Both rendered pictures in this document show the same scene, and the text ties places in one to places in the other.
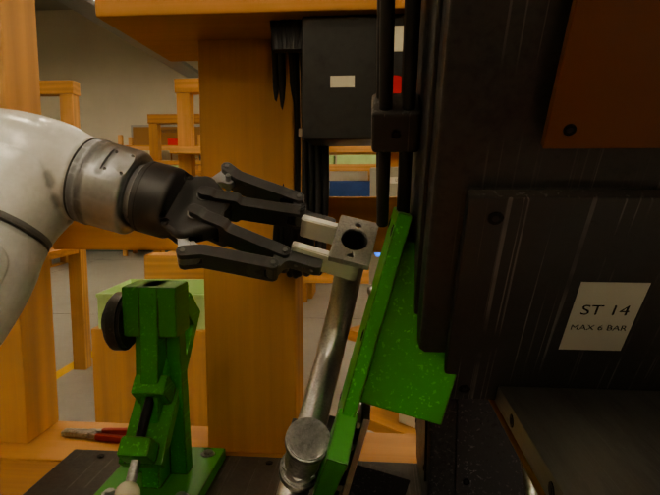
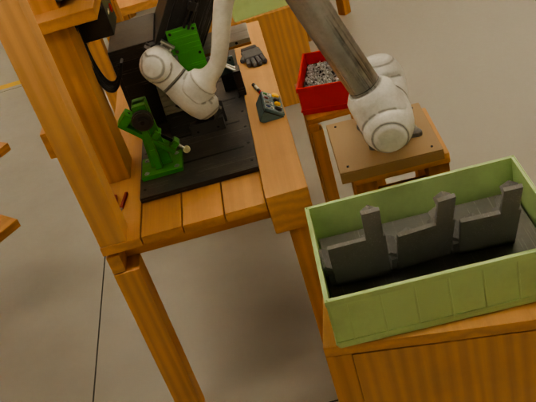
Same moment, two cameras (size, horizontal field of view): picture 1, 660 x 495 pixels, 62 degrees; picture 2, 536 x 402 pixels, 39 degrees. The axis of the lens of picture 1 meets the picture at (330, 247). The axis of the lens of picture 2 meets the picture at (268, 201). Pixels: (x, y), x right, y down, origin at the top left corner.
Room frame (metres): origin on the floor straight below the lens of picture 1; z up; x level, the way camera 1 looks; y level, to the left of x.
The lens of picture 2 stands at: (0.45, 2.63, 2.24)
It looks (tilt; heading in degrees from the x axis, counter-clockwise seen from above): 34 degrees down; 268
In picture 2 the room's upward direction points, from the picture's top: 17 degrees counter-clockwise
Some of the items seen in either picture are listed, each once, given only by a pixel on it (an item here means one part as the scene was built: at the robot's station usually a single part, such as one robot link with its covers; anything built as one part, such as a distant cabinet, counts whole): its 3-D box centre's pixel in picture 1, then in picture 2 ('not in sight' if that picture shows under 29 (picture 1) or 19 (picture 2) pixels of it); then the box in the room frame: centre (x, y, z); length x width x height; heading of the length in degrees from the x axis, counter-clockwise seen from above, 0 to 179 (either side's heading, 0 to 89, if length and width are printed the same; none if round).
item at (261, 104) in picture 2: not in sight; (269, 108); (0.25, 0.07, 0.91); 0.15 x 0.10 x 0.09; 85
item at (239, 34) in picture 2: (597, 407); (200, 46); (0.43, -0.22, 1.11); 0.39 x 0.16 x 0.03; 175
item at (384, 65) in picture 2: not in sight; (381, 88); (-0.08, 0.45, 1.05); 0.18 x 0.16 x 0.22; 76
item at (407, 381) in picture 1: (405, 324); (188, 51); (0.48, -0.07, 1.17); 0.13 x 0.12 x 0.20; 85
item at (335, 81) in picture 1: (370, 85); (92, 11); (0.75, -0.05, 1.42); 0.17 x 0.12 x 0.15; 85
